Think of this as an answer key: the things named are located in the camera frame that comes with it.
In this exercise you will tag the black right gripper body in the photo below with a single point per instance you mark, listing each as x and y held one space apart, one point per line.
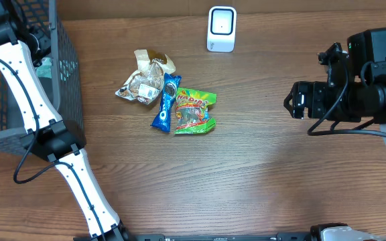
322 98

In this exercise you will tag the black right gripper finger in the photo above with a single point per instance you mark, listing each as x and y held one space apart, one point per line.
295 98
298 113

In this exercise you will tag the teal white snack packet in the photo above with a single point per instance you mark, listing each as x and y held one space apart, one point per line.
45 69

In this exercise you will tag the green Haribo gummy bag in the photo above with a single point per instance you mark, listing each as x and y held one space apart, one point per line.
192 111

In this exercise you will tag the beige clear cookie bag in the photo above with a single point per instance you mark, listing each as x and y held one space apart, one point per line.
146 83

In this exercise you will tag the blue Oreo cookie pack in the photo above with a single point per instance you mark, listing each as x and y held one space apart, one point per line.
163 118

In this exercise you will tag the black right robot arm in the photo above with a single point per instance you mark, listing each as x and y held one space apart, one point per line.
352 101

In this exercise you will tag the white barcode scanner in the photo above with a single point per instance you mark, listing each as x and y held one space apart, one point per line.
221 31

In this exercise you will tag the grey plastic mesh basket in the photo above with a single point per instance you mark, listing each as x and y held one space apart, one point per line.
65 83

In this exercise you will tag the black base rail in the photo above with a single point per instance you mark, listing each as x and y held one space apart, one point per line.
320 232

